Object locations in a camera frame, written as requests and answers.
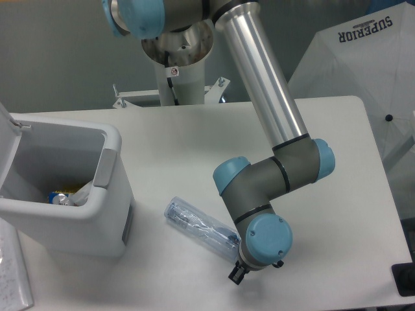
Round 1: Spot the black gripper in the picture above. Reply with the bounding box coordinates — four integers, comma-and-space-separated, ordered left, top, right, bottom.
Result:
228, 251, 284, 285

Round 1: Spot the clear plastic bottle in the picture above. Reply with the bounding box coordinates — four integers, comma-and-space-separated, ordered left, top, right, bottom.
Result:
164, 196, 240, 262

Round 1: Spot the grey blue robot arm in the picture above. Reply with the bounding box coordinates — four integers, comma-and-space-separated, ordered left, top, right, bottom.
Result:
102, 1, 335, 284

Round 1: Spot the white trash can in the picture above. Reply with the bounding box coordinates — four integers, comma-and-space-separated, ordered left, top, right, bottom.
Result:
1, 108, 134, 257

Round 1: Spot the black device at edge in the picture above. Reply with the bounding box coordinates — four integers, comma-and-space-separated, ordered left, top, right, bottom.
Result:
392, 262, 414, 297

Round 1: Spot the blue yellow snack package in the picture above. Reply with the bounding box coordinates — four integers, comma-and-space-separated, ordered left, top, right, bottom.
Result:
47, 187, 80, 206

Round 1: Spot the white umbrella with text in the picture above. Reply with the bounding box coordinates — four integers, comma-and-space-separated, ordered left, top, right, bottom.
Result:
287, 1, 415, 182

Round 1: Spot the white metal base bracket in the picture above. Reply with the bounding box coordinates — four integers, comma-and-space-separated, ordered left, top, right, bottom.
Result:
112, 76, 231, 109

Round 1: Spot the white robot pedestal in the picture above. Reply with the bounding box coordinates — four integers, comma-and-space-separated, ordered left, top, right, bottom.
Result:
141, 21, 213, 106

